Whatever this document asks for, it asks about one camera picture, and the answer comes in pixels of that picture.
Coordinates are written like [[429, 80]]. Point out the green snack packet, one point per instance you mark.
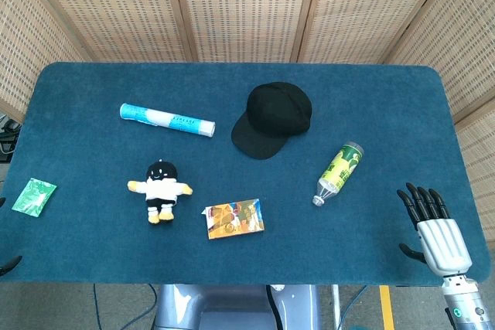
[[34, 196]]

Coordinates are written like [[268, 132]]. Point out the orange yellow snack box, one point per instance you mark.
[[234, 218]]

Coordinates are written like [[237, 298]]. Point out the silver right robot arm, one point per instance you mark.
[[466, 303]]

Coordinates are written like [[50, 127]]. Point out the woven bamboo screen panel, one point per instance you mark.
[[27, 44], [464, 48], [363, 9], [243, 9], [116, 9]]

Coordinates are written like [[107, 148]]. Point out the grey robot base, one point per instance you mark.
[[232, 307]]

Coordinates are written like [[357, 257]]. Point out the plush toy with black hat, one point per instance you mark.
[[160, 189]]

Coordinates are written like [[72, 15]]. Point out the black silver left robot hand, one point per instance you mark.
[[7, 264]]

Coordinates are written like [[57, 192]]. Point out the white table leg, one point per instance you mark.
[[336, 307]]

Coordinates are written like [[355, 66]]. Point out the blue table mat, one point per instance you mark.
[[247, 252]]

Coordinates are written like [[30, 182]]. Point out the clear bottle green label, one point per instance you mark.
[[340, 171]]

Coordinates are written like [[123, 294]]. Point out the blue white plastic bag roll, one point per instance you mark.
[[166, 119]]

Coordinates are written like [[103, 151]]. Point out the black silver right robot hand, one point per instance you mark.
[[442, 243]]

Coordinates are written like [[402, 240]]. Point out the black baseball cap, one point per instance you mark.
[[276, 117]]

